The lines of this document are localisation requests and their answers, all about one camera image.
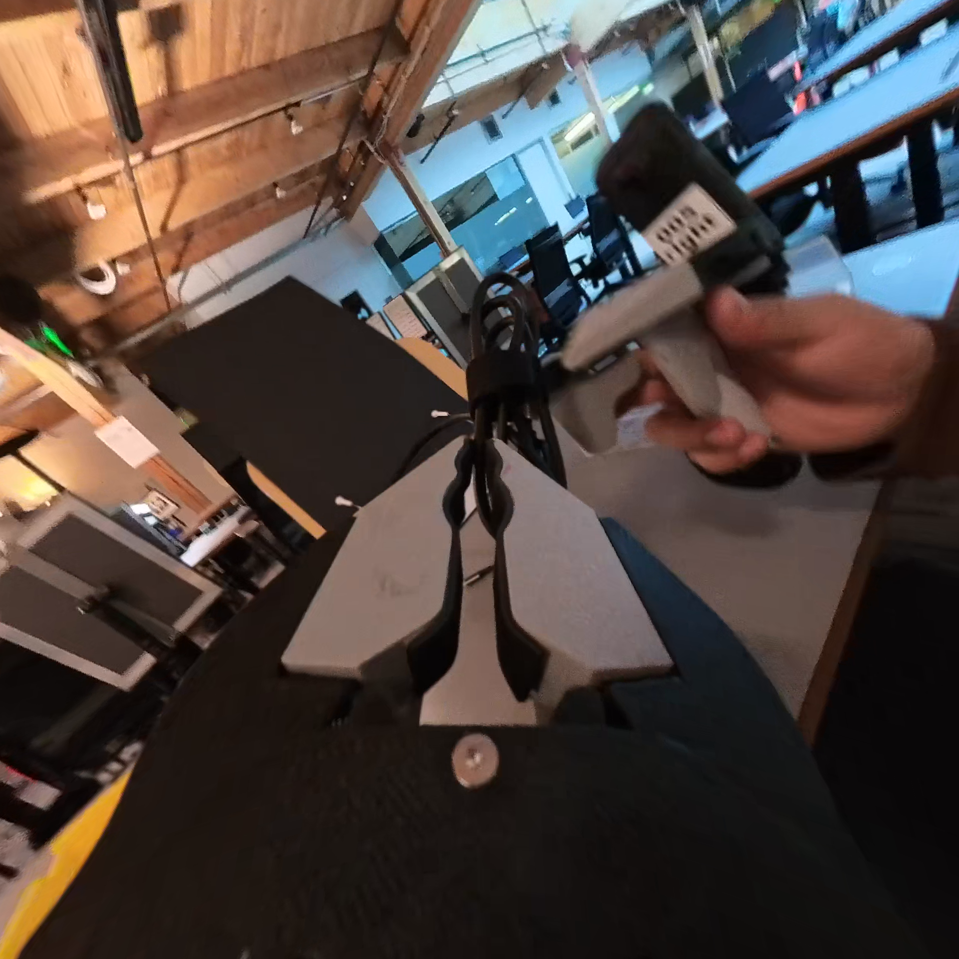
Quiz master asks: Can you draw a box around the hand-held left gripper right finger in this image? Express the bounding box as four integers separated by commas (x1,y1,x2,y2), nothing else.
474,438,675,702

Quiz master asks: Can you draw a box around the grey framed monitor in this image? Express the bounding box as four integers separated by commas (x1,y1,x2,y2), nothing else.
18,490,226,638
0,565,158,692

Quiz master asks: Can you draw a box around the person's right forearm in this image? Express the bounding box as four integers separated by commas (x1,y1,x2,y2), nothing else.
892,315,959,480

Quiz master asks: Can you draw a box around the person's right hand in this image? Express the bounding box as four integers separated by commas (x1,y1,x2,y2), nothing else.
635,288,939,477

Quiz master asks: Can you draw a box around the yellow plastic bin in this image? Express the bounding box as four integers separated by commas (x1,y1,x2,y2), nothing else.
0,772,132,959

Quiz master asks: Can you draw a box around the black hanging light bar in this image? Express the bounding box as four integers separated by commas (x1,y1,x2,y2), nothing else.
78,0,143,143

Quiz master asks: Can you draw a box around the grey cabinet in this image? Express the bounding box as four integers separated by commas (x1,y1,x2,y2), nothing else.
405,251,484,362

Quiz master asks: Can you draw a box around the black usb-c cable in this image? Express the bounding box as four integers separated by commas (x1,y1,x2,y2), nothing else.
459,272,570,589

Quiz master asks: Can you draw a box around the white paper sign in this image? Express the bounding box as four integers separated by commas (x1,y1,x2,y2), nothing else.
93,418,160,469

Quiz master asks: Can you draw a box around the black office chair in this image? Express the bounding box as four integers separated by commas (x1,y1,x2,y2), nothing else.
524,225,593,338
584,193,641,278

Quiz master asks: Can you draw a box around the black board with wooden edge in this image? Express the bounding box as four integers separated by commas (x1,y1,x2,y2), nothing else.
138,276,480,540

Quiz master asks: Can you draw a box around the long grey table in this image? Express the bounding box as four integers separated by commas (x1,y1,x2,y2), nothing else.
738,71,959,252

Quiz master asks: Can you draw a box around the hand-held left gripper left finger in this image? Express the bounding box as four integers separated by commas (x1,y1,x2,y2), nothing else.
281,437,475,694

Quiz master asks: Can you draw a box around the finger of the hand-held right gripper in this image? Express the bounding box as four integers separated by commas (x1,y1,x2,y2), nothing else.
554,351,666,456
560,266,707,373

